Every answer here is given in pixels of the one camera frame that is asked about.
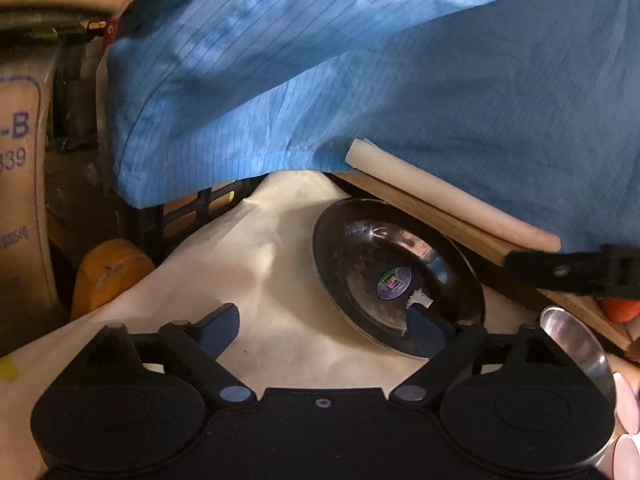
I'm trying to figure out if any white rolling pin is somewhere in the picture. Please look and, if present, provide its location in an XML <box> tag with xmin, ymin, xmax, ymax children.
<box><xmin>345</xmin><ymin>138</ymin><xmax>562</xmax><ymax>253</ymax></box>

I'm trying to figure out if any wooden shelf board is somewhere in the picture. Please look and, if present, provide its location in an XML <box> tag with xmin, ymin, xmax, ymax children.
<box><xmin>332</xmin><ymin>170</ymin><xmax>636</xmax><ymax>353</ymax></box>

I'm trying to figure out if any yellow plastic object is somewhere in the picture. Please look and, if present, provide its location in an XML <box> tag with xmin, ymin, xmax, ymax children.
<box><xmin>71</xmin><ymin>240</ymin><xmax>155</xmax><ymax>321</ymax></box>

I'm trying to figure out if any stainless steel bowl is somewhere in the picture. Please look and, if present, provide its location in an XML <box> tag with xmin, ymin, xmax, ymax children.
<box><xmin>539</xmin><ymin>305</ymin><xmax>618</xmax><ymax>411</ymax></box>

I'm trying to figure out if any stainless steel plate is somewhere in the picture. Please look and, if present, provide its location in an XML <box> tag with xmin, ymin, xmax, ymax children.
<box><xmin>311</xmin><ymin>198</ymin><xmax>487</xmax><ymax>360</ymax></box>

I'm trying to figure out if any black plastic crate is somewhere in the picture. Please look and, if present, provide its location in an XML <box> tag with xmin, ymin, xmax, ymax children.
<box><xmin>117</xmin><ymin>177</ymin><xmax>261</xmax><ymax>266</ymax></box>

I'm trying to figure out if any red tomato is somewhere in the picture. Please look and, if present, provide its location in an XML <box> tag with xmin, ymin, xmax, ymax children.
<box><xmin>600</xmin><ymin>297</ymin><xmax>640</xmax><ymax>324</ymax></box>

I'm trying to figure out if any blue striped work coat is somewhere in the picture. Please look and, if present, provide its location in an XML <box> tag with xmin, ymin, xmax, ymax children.
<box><xmin>100</xmin><ymin>0</ymin><xmax>640</xmax><ymax>261</ymax></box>

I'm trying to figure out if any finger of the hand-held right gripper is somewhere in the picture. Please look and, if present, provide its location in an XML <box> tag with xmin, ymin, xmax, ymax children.
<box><xmin>501</xmin><ymin>244</ymin><xmax>640</xmax><ymax>302</ymax></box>

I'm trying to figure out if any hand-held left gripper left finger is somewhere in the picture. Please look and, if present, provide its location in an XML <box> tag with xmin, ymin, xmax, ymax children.
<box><xmin>82</xmin><ymin>302</ymin><xmax>258</xmax><ymax>409</ymax></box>

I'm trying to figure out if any printed cardboard box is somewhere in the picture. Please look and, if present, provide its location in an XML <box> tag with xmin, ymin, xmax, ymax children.
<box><xmin>0</xmin><ymin>55</ymin><xmax>66</xmax><ymax>321</ymax></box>

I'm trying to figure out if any white paper table cover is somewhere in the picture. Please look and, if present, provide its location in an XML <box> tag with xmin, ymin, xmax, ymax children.
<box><xmin>0</xmin><ymin>170</ymin><xmax>556</xmax><ymax>480</ymax></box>

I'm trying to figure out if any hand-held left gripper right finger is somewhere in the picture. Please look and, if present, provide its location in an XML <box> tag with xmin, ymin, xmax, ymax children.
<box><xmin>389</xmin><ymin>305</ymin><xmax>567</xmax><ymax>404</ymax></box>

